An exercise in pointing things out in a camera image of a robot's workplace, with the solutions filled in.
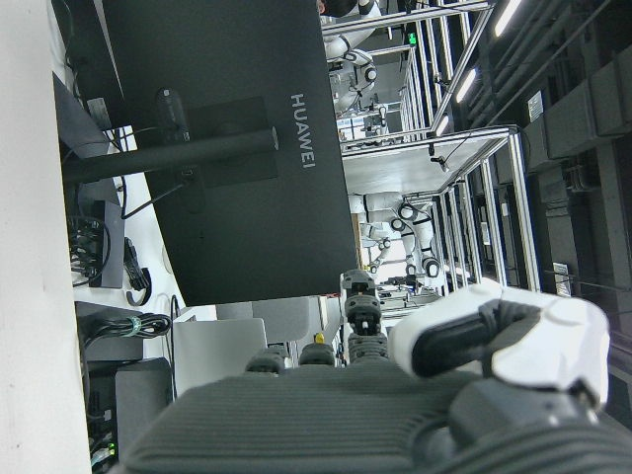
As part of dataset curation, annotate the black Huawei monitor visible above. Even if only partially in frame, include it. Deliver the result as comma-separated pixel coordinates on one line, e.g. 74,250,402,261
101,0,359,307

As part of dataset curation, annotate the bundled black cable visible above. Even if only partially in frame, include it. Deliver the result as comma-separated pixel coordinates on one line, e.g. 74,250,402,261
83,313,174,342

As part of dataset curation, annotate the black monitor stand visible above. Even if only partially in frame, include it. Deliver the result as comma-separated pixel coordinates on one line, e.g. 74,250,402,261
51,71,280,290

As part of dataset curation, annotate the white flat box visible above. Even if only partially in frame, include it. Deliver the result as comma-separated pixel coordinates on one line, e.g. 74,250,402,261
172,318,268,396

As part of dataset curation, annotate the grey computer case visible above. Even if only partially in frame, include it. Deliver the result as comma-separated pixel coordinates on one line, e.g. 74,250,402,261
113,357,174,465

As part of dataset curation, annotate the white humanoid robot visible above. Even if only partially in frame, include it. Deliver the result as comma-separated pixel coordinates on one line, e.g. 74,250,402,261
320,0,391,134
348,192,443,277

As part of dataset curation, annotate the ceiling light strip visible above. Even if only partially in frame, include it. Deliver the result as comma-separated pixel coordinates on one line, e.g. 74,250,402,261
493,0,524,39
453,66,480,103

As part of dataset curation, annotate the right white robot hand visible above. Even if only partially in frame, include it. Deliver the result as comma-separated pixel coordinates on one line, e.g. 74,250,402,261
120,269,632,474

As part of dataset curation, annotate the aluminium frame structure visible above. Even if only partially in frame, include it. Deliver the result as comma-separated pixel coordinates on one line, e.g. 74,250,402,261
340,0,542,317

